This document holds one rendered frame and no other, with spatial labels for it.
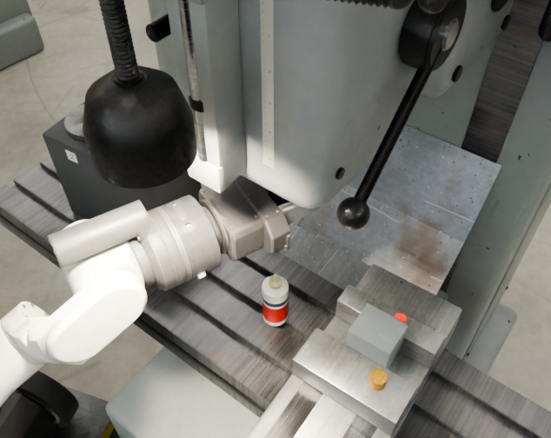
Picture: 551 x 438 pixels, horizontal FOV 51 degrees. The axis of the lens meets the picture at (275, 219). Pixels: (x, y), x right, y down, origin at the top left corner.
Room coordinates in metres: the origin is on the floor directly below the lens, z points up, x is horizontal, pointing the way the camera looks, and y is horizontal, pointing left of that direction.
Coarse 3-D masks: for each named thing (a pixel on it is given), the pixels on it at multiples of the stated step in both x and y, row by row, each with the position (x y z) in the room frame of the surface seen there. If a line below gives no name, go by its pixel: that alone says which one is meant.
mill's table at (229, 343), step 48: (0, 192) 0.77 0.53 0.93; (48, 192) 0.77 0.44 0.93; (48, 240) 0.65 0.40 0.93; (192, 288) 0.55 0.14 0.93; (240, 288) 0.55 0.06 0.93; (336, 288) 0.55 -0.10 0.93; (192, 336) 0.46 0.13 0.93; (240, 336) 0.46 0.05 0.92; (288, 336) 0.46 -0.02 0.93; (240, 384) 0.38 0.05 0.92; (432, 384) 0.38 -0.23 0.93; (480, 384) 0.38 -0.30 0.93; (432, 432) 0.31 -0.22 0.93; (480, 432) 0.31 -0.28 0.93; (528, 432) 0.31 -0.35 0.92
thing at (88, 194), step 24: (72, 120) 0.74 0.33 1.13; (48, 144) 0.72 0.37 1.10; (72, 144) 0.69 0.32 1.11; (72, 168) 0.70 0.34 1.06; (72, 192) 0.71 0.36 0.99; (96, 192) 0.68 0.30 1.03; (120, 192) 0.65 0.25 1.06; (144, 192) 0.62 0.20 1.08; (168, 192) 0.64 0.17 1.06; (192, 192) 0.69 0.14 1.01
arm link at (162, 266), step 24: (96, 216) 0.38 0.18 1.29; (120, 216) 0.38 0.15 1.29; (144, 216) 0.39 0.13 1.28; (72, 240) 0.35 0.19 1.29; (96, 240) 0.36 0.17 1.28; (120, 240) 0.37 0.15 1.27; (144, 240) 0.38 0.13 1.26; (168, 240) 0.38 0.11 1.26; (72, 264) 0.36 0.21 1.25; (96, 264) 0.35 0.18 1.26; (120, 264) 0.35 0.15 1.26; (144, 264) 0.36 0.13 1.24; (168, 264) 0.36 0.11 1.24; (72, 288) 0.33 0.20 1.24; (144, 288) 0.35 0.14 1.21; (168, 288) 0.35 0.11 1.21
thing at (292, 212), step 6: (282, 204) 0.45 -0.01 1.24; (288, 204) 0.45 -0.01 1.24; (294, 204) 0.45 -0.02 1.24; (282, 210) 0.44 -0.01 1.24; (288, 210) 0.44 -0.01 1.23; (294, 210) 0.45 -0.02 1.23; (300, 210) 0.45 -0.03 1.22; (306, 210) 0.46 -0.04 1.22; (312, 210) 0.46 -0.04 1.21; (288, 216) 0.44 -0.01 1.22; (294, 216) 0.45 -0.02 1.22; (300, 216) 0.45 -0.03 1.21; (288, 222) 0.44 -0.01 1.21
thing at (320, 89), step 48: (240, 0) 0.39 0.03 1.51; (288, 0) 0.37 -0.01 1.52; (240, 48) 0.40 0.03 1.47; (288, 48) 0.37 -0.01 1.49; (336, 48) 0.36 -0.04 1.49; (384, 48) 0.41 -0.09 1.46; (288, 96) 0.37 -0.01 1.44; (336, 96) 0.36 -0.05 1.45; (384, 96) 0.43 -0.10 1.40; (288, 144) 0.37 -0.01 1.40; (336, 144) 0.37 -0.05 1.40; (288, 192) 0.37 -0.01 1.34; (336, 192) 0.37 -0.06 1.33
